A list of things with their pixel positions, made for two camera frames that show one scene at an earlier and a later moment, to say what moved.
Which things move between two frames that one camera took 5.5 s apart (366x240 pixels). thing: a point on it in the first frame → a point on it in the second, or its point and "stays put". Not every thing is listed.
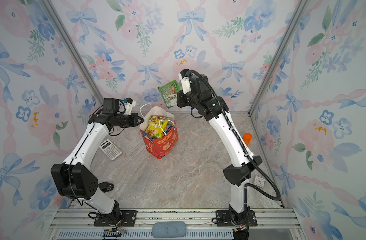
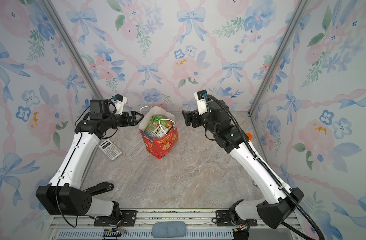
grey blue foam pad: [169, 229] stays put
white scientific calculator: [111, 150] stays put
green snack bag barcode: [169, 93] → [158, 126]
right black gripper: [181, 97] → [188, 116]
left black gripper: [134, 116] stays put
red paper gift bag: [159, 130] stays put
